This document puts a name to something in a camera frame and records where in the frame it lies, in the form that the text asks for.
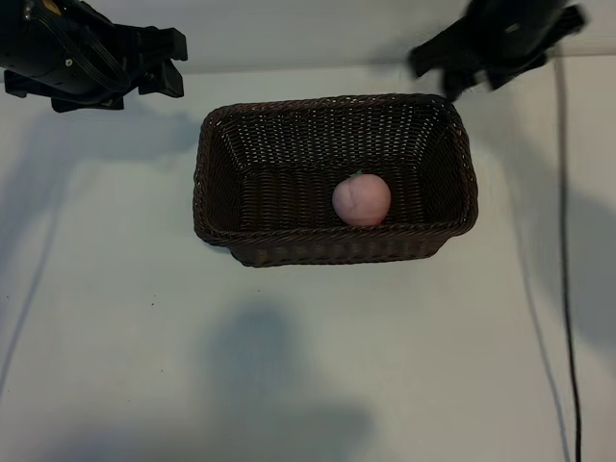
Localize pink peach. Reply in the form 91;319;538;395
331;168;392;229

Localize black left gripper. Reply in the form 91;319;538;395
0;0;190;115

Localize dark brown woven basket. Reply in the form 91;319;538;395
192;93;480;269

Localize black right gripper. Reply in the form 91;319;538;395
407;0;589;103

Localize black flat ribbon cable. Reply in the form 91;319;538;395
28;0;132;93

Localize thin black cable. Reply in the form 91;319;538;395
552;56;584;462

